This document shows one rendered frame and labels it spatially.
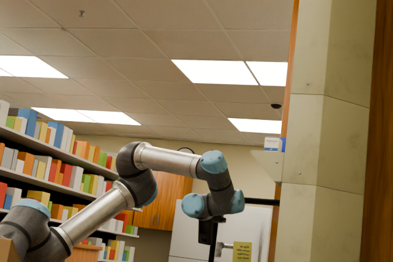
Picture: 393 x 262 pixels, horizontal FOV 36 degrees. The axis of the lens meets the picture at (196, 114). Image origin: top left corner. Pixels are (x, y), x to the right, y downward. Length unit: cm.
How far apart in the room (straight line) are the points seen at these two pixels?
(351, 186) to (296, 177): 20
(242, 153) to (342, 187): 585
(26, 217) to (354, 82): 116
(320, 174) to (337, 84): 31
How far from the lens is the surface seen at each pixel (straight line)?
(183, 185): 765
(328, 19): 214
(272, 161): 202
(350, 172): 208
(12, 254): 184
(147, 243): 809
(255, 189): 775
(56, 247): 205
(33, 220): 197
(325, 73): 207
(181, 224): 723
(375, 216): 233
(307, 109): 204
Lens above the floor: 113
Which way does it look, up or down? 13 degrees up
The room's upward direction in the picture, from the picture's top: 8 degrees clockwise
